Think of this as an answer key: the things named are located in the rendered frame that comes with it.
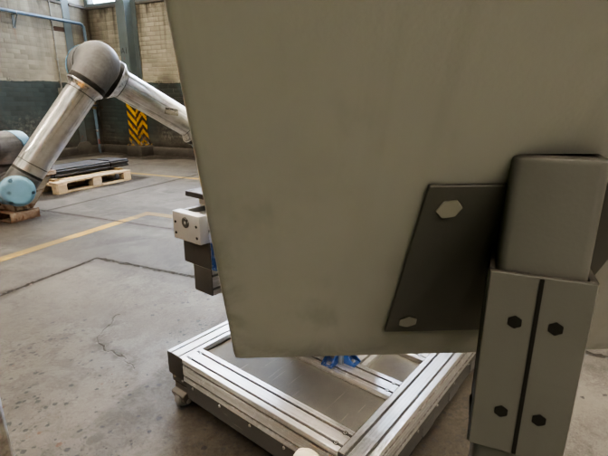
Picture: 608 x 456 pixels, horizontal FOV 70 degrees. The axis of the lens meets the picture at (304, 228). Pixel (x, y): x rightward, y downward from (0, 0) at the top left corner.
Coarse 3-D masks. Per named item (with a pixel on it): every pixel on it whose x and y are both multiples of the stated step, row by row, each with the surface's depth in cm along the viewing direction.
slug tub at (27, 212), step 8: (48, 176) 419; (40, 184) 415; (40, 192) 420; (0, 208) 417; (8, 208) 410; (16, 208) 407; (24, 208) 413; (32, 208) 423; (0, 216) 415; (8, 216) 422; (16, 216) 410; (24, 216) 417; (32, 216) 424
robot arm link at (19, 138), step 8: (0, 136) 111; (8, 136) 113; (16, 136) 115; (24, 136) 118; (0, 144) 111; (8, 144) 113; (16, 144) 115; (24, 144) 117; (0, 152) 111; (8, 152) 113; (16, 152) 115; (0, 160) 113; (8, 160) 114
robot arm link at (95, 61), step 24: (96, 48) 112; (72, 72) 109; (96, 72) 110; (72, 96) 109; (96, 96) 112; (48, 120) 107; (72, 120) 110; (48, 144) 107; (24, 168) 106; (48, 168) 110; (0, 192) 103; (24, 192) 105
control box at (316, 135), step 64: (192, 0) 14; (256, 0) 14; (320, 0) 14; (384, 0) 14; (448, 0) 14; (512, 0) 14; (576, 0) 14; (192, 64) 16; (256, 64) 16; (320, 64) 16; (384, 64) 16; (448, 64) 16; (512, 64) 16; (576, 64) 16; (192, 128) 18; (256, 128) 18; (320, 128) 18; (384, 128) 18; (448, 128) 18; (512, 128) 18; (576, 128) 18; (256, 192) 20; (320, 192) 20; (384, 192) 20; (256, 256) 23; (320, 256) 24; (384, 256) 24; (256, 320) 28; (320, 320) 28; (384, 320) 29
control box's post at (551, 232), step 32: (512, 160) 19; (544, 160) 18; (576, 160) 18; (512, 192) 19; (544, 192) 19; (576, 192) 18; (512, 224) 20; (544, 224) 19; (576, 224) 19; (512, 256) 20; (544, 256) 19; (576, 256) 19; (480, 448) 23
